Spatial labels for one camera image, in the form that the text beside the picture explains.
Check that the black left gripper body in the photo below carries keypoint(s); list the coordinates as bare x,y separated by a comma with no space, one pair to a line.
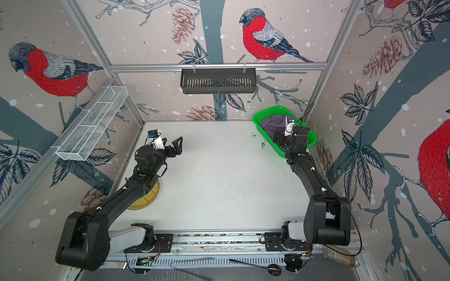
164,155

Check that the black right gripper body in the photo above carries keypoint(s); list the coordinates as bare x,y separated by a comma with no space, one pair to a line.
287,140

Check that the purple trousers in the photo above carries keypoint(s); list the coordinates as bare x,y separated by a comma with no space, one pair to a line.
273,125

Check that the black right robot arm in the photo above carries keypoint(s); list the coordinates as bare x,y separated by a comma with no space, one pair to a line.
328,218

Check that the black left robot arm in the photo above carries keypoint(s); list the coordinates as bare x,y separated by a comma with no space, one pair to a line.
85,242

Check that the green plastic basket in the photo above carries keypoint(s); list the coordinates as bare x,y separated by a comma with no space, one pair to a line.
275,110

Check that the yellow round woven mat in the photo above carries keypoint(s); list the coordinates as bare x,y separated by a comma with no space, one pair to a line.
147,199

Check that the black spoon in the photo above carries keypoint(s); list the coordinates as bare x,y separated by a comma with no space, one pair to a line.
272,269

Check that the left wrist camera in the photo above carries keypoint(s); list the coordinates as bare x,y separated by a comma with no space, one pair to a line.
154,139

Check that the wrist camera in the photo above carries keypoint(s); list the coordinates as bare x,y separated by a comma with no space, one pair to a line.
290,122
154,139

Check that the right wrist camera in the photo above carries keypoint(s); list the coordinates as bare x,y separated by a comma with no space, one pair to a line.
290,122

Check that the black hanging wire basket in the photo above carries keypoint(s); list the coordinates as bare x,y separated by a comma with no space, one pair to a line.
218,81

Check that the horizontal aluminium frame bar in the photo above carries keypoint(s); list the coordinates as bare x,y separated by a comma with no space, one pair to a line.
150,68

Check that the white mesh wall shelf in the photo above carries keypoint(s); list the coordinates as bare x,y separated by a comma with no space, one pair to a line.
83,139

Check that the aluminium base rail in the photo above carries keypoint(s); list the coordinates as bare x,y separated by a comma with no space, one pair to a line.
203,249

